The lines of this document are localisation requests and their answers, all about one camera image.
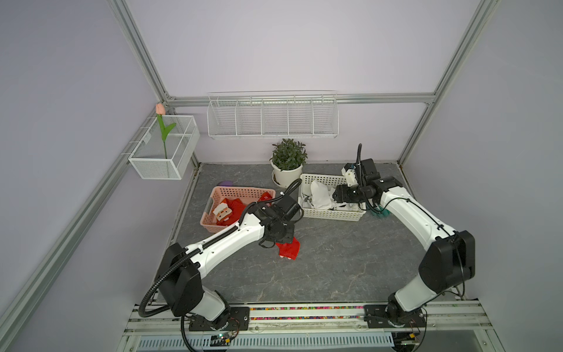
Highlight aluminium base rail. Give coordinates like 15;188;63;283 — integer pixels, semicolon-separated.
123;300;493;336

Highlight white mesh wall box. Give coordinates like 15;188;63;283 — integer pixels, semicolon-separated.
128;115;200;180

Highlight pink perforated plastic basket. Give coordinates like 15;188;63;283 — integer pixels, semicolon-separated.
199;186;276;233

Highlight white perforated plastic basket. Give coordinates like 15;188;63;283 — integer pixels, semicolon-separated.
299;174;366;221

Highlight white wire wall shelf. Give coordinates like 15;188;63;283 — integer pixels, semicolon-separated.
207;90;340;139

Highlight green white garden glove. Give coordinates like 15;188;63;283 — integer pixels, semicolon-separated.
369;206;391;219

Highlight plain red sock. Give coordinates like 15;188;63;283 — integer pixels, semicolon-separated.
276;238;301;260

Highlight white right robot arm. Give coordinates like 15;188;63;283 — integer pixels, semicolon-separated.
333;148;476;327

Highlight green potted plant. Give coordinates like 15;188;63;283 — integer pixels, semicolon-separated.
271;139;308;171

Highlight white sock two black stripes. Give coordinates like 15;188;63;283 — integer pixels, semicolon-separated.
310;180;335;210

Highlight pink artificial tulip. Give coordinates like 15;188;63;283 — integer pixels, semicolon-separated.
155;103;176;158

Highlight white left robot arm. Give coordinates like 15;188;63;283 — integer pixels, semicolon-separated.
138;178;304;330

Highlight red santa sock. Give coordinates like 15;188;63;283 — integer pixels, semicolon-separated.
213;199;233;223

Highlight white plant pot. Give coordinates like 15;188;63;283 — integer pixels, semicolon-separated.
270;161;303;188

